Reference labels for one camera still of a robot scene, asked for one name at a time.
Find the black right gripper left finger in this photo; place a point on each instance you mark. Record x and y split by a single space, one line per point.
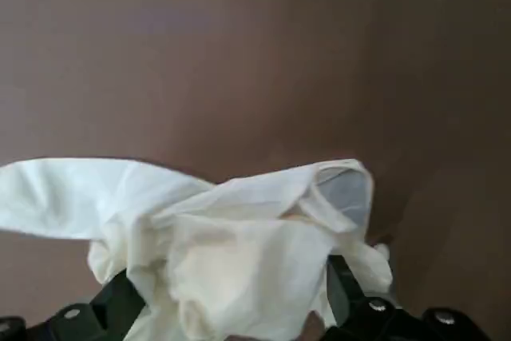
80 321

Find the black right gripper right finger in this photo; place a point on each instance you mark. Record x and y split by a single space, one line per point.
379 321

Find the cream disposable gloves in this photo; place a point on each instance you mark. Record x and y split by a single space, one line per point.
223 245

